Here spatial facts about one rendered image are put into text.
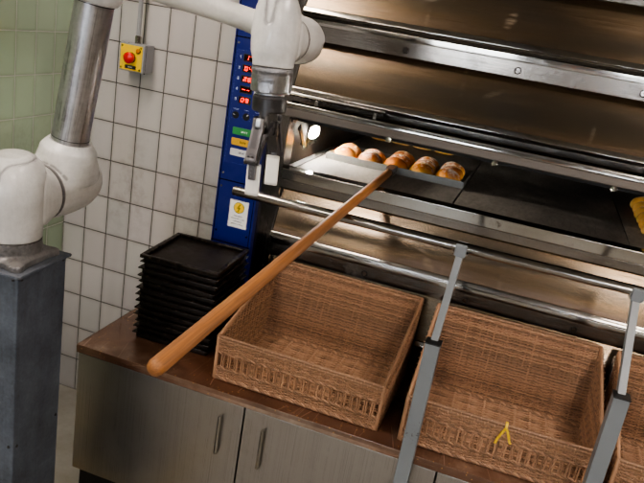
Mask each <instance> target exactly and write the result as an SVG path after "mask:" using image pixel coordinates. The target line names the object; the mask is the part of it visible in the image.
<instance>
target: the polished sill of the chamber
mask: <svg viewBox="0 0 644 483"><path fill-rule="evenodd" d="M281 178H283V179H287V180H291V181H295V182H299V183H303V184H307V185H311V186H315V187H319V188H323V189H327V190H331V191H335V192H340V193H343V194H347V195H351V196H354V195H355V194H357V193H358V192H359V191H360V190H361V189H363V188H364V187H365V186H366V185H368V184H366V183H362V182H358V181H354V180H350V179H346V178H342V177H337V176H333V175H329V174H325V173H321V172H314V171H310V170H305V169H301V168H297V167H293V166H286V167H283V170H282V177H281ZM366 198H367V199H371V200H375V201H378V202H382V203H386V204H391V205H395V206H399V207H403V208H406V209H410V210H414V211H419V212H423V213H427V214H431V215H434V216H438V217H442V218H447V219H454V220H458V221H462V222H465V223H470V224H474V225H478V226H482V227H486V228H490V229H494V230H498V231H502V232H506V233H510V234H514V235H518V236H522V237H526V238H530V239H534V240H538V241H542V242H550V243H554V244H557V245H561V246H565V247H569V248H573V249H578V250H582V251H585V252H589V253H593V254H597V255H601V256H606V257H610V258H613V259H617V260H621V261H625V262H630V263H634V264H638V265H644V249H643V248H639V247H635V246H630V245H626V244H623V243H619V242H614V241H607V240H603V239H598V238H594V237H591V236H587V235H582V234H578V233H574V232H570V231H565V230H562V229H558V228H554V227H549V226H545V225H541V224H537V223H533V222H529V221H525V220H521V219H516V218H509V217H505V216H501V215H497V214H493V213H489V212H484V211H480V210H476V209H473V208H468V207H464V206H460V205H456V204H451V203H447V202H444V201H440V200H435V199H431V198H427V197H423V196H418V195H412V194H408V193H403V192H399V191H395V190H391V189H386V188H382V187H377V188H376V189H375V191H373V192H372V193H371V194H369V195H368V196H367V197H366Z"/></svg>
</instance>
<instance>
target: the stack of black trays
mask: <svg viewBox="0 0 644 483"><path fill-rule="evenodd" d="M248 253H249V250H248V249H244V248H240V247H237V246H233V245H229V244H225V243H221V242H217V241H210V240H206V239H203V238H199V237H195V236H191V235H187V234H183V233H179V232H178V233H176V234H175V235H173V236H171V237H169V238H168V239H166V240H164V241H161V242H160V243H158V244H157V245H155V246H154V247H152V248H150V249H148V250H147V251H145V252H143V253H141V254H140V258H144V259H143V260H141V261H140V262H142V263H144V264H142V265H140V266H138V268H142V272H140V273H138V274H137V275H139V276H142V279H140V280H139V281H140V282H143V283H142V284H140V285H138V286H137V288H139V289H140V290H139V291H137V292H136V293H135V294H138V295H140V296H139V297H138V298H136V299H135V300H136V301H140V302H139V304H137V305H136V306H134V308H137V309H138V310H136V311H135V312H134V313H136V314H138V317H137V318H135V320H137V322H136V323H135V324H133V326H136V327H137V328H136V329H134V330H133V332H135V333H136V336H139V337H142V338H145V339H148V340H152V341H155V342H158V343H162V344H165V345H169V344H170V343H172V342H173V341H174V340H175V339H177V338H178V337H179V336H180V335H182V334H183V333H184V332H186V331H187V330H188V329H189V328H191V327H192V326H193V325H194V323H196V322H197V321H198V320H199V319H201V318H202V317H203V316H204V315H206V314H207V313H208V312H209V311H211V310H212V309H213V308H215V307H216V306H217V305H218V304H220V303H221V302H222V301H223V300H225V299H226V298H227V297H228V296H230V295H231V294H232V293H233V292H234V291H236V290H237V289H238V288H240V287H241V284H243V283H244V282H245V281H244V280H243V279H244V278H246V277H247V276H248V275H245V274H243V273H244V272H245V271H246V270H247V269H246V268H244V267H245V266H246V265H248V264H249V263H247V262H246V261H245V260H246V259H248V258H249V256H246V255H247V254H248ZM236 311H237V310H236ZM236 311H235V313H236ZM235 313H233V314H231V315H230V316H229V317H228V318H227V319H226V320H225V321H223V322H222V323H221V324H220V325H219V326H218V327H217V328H215V329H214V330H213V331H212V332H211V333H210V334H208V335H207V336H206V337H205V338H204V339H203V340H201V341H200V342H199V343H198V344H197V345H196V346H195V347H194V348H193V349H192V350H191V351H190V352H192V353H195V354H198V355H202V356H206V355H207V354H208V353H209V352H211V351H212V350H213V349H214V348H215V347H216V345H217V338H218V333H220V331H221V330H222V328H224V326H225V325H226V323H228V321H229V320H230V319H231V318H232V316H233V315H234V314H235ZM230 317H231V318H230Z"/></svg>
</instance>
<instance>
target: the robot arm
mask: <svg viewBox="0 0 644 483"><path fill-rule="evenodd" d="M150 1H153V2H156V3H159V4H162V5H165V6H169V7H172V8H175V9H178V10H181V11H184V12H189V13H192V14H195V15H199V16H202V17H205V18H208V19H211V20H215V21H217V22H220V23H223V24H226V25H229V26H232V27H235V28H237V29H240V30H242V31H245V32H247V33H249V34H251V55H252V68H251V70H252V73H251V84H250V89H251V90H252V91H256V93H254V95H253V100H252V109H253V110H254V111H258V112H259V113H260V115H259V118H253V123H252V129H251V133H250V137H249V141H248V145H247V150H246V154H245V157H244V159H243V164H247V168H246V179H245V190H244V193H245V194H246V195H249V196H258V195H259V186H260V175H261V164H260V161H261V158H262V154H263V151H264V148H265V143H267V147H268V153H269V154H268V155H267V156H266V164H265V175H264V184H267V185H273V186H276V185H277V179H278V170H279V160H280V156H281V157H283V155H284V153H283V138H282V115H280V114H284V113H286V109H287V97H285V95H289V94H290V93H291V85H292V76H293V68H294V64H306V63H309V62H312V61H313V60H315V59H316V58H318V57H319V55H320V54H321V51H322V49H323V45H324V43H325V36H324V33H323V30H322V28H321V27H320V26H319V24H318V23H317V22H316V21H314V20H313V19H311V18H308V17H306V16H304V15H303V14H302V13H301V9H300V5H299V2H298V0H259V1H258V4H257V6H256V10H255V9H252V8H249V7H246V6H244V5H241V4H238V3H236V2H233V1H230V0H150ZM123 2H124V0H74V4H73V9H72V15H71V21H70V26H69V32H68V37H67V43H66V49H65V55H64V60H63V65H62V71H61V77H60V83H59V89H58V93H57V104H56V110H55V116H54V120H53V126H52V132H51V134H49V135H48V136H46V137H45V138H44V139H42V140H41V141H40V143H39V146H38V148H37V150H36V152H35V154H33V153H31V152H29V151H27V150H24V149H0V268H2V269H5V270H7V271H8V272H11V273H21V272H23V271H24V270H25V269H26V268H28V267H30V266H32V265H36V264H38V263H40V262H42V261H44V260H46V259H48V258H51V257H55V256H57V255H59V249H58V248H56V247H53V246H49V245H45V244H43V239H42V234H43V226H44V225H46V224H47V223H48V222H49V221H50V220H51V219H52V218H58V217H61V216H65V215H68V214H71V213H73V212H76V211H78V210H79V209H81V208H83V207H85V206H87V205H88V204H89V203H91V202H92V201H93V200H94V199H95V198H96V197H97V195H98V194H99V192H100V190H101V188H102V185H103V174H102V170H101V168H100V165H99V164H98V158H97V152H96V150H95V148H94V146H93V145H92V143H91V142H89V141H90V135H91V130H92V126H93V121H94V116H95V110H96V105H97V100H98V96H99V91H100V85H101V80H102V75H103V70H104V61H105V56H106V51H107V46H108V41H109V36H110V31H111V26H112V21H113V16H114V11H115V9H118V8H119V7H120V6H121V5H122V4H123Z"/></svg>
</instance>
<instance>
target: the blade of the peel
mask: <svg viewBox="0 0 644 483"><path fill-rule="evenodd" d="M326 158H327V159H331V160H335V161H339V162H344V163H348V164H352V165H357V166H360V167H365V168H369V169H374V170H378V171H382V172H384V170H385V168H386V167H387V166H388V165H385V164H381V163H377V162H372V161H368V160H363V159H359V158H354V157H351V156H346V155H342V154H337V153H334V149H333V150H329V151H327V153H326ZM396 174H398V175H403V176H407V177H411V178H416V179H420V180H424V181H428V182H433V183H437V184H442V185H446V186H450V187H454V188H458V189H463V188H464V186H465V184H466V183H467V181H468V179H469V177H470V176H471V174H472V172H468V171H465V175H464V177H463V179H462V180H461V181H458V180H453V179H449V178H444V177H441V176H436V175H432V174H427V173H423V172H415V171H411V170H407V169H403V168H398V169H397V173H396Z"/></svg>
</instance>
